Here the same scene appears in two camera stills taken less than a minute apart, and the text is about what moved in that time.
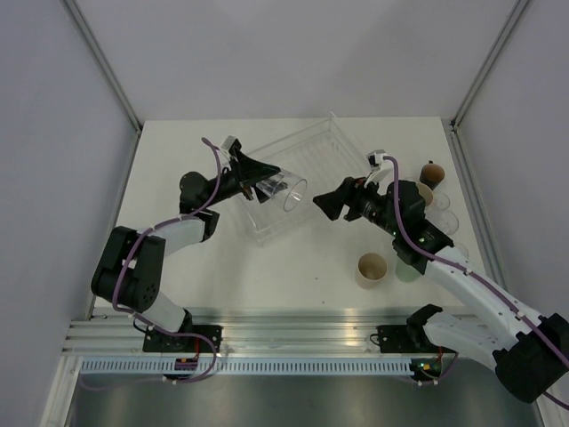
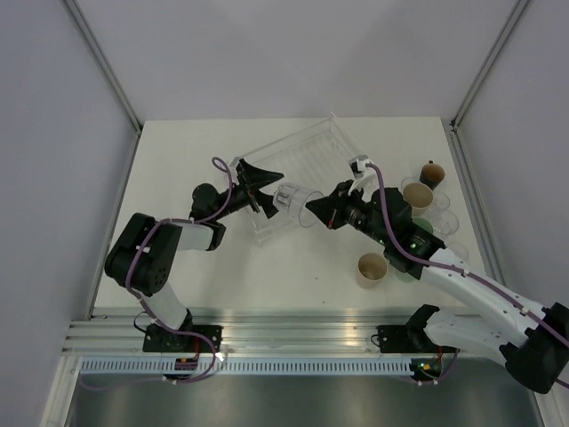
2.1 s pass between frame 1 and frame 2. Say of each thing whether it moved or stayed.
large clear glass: stayed
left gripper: moved
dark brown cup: stayed
